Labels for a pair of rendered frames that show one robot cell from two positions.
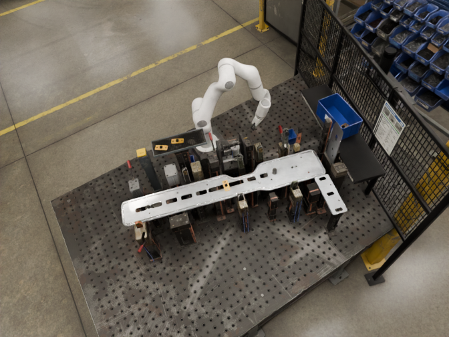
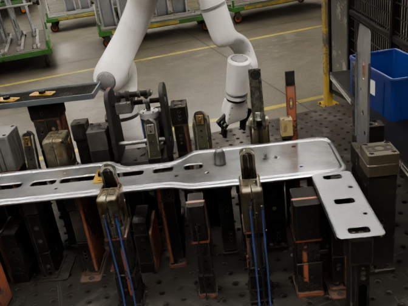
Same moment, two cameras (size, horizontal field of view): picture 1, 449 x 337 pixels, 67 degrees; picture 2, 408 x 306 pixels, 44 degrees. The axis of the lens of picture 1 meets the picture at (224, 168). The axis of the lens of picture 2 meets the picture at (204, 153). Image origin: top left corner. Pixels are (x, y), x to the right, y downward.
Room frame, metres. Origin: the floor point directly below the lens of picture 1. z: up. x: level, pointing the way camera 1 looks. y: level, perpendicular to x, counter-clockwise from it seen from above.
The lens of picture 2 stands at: (0.00, -0.55, 1.62)
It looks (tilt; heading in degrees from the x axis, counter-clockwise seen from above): 25 degrees down; 12
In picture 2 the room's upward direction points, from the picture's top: 8 degrees counter-clockwise
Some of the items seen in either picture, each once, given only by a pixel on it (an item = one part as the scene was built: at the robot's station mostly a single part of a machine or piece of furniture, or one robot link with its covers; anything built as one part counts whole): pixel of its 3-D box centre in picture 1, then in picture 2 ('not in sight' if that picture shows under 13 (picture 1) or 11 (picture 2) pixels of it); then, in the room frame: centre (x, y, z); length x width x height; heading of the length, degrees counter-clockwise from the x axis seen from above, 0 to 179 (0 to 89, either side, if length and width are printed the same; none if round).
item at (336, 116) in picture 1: (338, 116); (393, 82); (1.58, -0.85, 1.10); 0.30 x 0.17 x 0.13; 17
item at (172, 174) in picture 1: (176, 186); (18, 189); (1.32, 0.35, 0.90); 0.13 x 0.10 x 0.41; 9
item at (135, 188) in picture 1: (141, 197); not in sight; (1.28, 0.61, 0.88); 0.11 x 0.10 x 0.36; 9
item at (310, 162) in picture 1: (223, 187); (95, 179); (1.19, 0.02, 1.00); 1.38 x 0.22 x 0.02; 99
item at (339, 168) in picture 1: (335, 181); (377, 209); (1.18, -0.75, 0.88); 0.08 x 0.08 x 0.36; 9
